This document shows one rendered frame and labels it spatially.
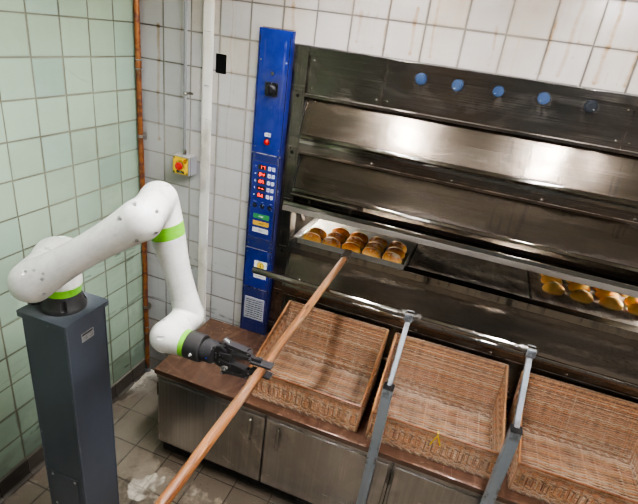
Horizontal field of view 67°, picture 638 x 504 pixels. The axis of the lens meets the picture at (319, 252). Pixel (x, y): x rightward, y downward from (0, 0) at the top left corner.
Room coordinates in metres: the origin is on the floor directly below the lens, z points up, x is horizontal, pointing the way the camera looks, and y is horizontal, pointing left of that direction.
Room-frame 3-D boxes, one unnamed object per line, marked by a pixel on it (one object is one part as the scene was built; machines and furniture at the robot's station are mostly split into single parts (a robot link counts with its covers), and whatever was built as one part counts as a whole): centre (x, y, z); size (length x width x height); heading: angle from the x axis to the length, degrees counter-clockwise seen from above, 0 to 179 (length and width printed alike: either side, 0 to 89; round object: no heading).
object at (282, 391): (1.91, -0.08, 0.72); 0.56 x 0.49 x 0.28; 74
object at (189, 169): (2.39, 0.75, 1.46); 0.10 x 0.07 x 0.10; 73
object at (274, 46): (3.20, 0.04, 1.07); 1.93 x 0.16 x 2.15; 163
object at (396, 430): (1.75, -0.64, 0.72); 0.56 x 0.49 x 0.28; 75
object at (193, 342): (1.27, 0.35, 1.20); 0.12 x 0.06 x 0.09; 164
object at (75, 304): (1.41, 0.91, 1.23); 0.26 x 0.15 x 0.06; 74
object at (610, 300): (2.27, -1.38, 1.21); 0.61 x 0.48 x 0.06; 163
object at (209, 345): (1.25, 0.28, 1.20); 0.09 x 0.07 x 0.08; 74
